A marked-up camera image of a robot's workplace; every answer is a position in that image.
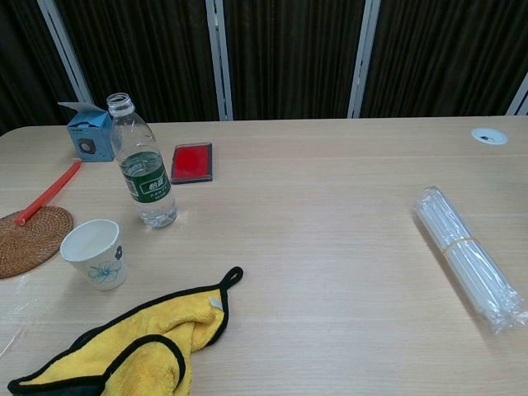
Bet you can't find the brown woven rattan coaster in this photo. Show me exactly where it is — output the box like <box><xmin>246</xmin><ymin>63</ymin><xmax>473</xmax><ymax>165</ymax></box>
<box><xmin>0</xmin><ymin>205</ymin><xmax>75</xmax><ymax>280</ymax></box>

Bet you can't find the yellow cloth with black trim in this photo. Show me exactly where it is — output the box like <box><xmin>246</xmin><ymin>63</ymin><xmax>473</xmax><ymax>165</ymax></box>
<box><xmin>7</xmin><ymin>266</ymin><xmax>244</xmax><ymax>396</ymax></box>

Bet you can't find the blue cardboard speaker box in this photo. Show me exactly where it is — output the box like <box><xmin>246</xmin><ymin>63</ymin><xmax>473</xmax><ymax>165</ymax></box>
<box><xmin>57</xmin><ymin>101</ymin><xmax>115</xmax><ymax>163</ymax></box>

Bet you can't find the clear plastic film scrap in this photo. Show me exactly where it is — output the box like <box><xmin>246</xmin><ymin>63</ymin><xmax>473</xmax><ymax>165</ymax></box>
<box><xmin>0</xmin><ymin>274</ymin><xmax>33</xmax><ymax>358</ymax></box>

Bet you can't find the white paper cup blue flower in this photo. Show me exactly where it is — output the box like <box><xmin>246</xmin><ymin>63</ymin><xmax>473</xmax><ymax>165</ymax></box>
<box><xmin>59</xmin><ymin>219</ymin><xmax>130</xmax><ymax>291</ymax></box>

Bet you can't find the red plastic straw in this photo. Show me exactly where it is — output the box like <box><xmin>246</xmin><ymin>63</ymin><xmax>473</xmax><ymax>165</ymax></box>
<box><xmin>14</xmin><ymin>160</ymin><xmax>83</xmax><ymax>226</ymax></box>

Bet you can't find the grey metal partition post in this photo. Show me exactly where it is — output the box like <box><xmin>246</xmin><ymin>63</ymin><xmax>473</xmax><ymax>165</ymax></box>
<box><xmin>346</xmin><ymin>0</ymin><xmax>381</xmax><ymax>120</ymax></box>
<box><xmin>506</xmin><ymin>72</ymin><xmax>528</xmax><ymax>117</ymax></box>
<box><xmin>36</xmin><ymin>0</ymin><xmax>94</xmax><ymax>105</ymax></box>
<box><xmin>205</xmin><ymin>0</ymin><xmax>234</xmax><ymax>122</ymax></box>

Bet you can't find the yellow rubber band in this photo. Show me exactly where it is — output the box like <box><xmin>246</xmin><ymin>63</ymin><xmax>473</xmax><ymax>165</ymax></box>
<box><xmin>440</xmin><ymin>236</ymin><xmax>480</xmax><ymax>253</ymax></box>

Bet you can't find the white round cable grommet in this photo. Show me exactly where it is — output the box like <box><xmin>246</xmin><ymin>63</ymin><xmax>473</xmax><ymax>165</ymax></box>
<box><xmin>470</xmin><ymin>127</ymin><xmax>508</xmax><ymax>146</ymax></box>

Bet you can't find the bagged bundle of clear straws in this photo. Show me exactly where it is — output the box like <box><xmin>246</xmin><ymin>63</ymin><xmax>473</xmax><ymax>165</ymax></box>
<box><xmin>412</xmin><ymin>185</ymin><xmax>528</xmax><ymax>336</ymax></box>

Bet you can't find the red ink pad case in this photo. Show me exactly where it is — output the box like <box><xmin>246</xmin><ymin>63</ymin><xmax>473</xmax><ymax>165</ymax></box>
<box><xmin>169</xmin><ymin>142</ymin><xmax>215</xmax><ymax>186</ymax></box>

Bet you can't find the transparent plastic water bottle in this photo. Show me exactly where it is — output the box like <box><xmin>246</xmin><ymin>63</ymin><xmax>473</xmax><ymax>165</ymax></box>
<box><xmin>106</xmin><ymin>92</ymin><xmax>179</xmax><ymax>230</ymax></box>

